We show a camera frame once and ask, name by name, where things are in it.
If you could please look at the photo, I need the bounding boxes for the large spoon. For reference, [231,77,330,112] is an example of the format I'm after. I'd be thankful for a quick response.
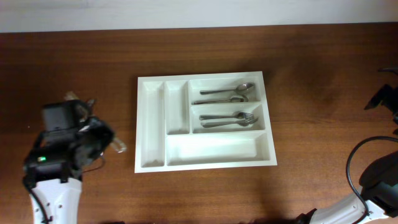
[200,83,255,95]
[193,95,249,105]

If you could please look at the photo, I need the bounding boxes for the metal fork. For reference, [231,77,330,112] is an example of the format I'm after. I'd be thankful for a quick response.
[201,118,259,128]
[199,111,254,121]

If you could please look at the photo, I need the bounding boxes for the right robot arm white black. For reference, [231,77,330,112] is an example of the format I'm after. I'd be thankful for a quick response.
[294,130,397,224]

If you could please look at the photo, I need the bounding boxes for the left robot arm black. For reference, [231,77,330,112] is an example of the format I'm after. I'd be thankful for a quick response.
[22,100,115,223]

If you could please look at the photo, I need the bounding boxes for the white plastic cutlery tray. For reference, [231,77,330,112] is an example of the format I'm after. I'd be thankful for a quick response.
[135,72,277,173]

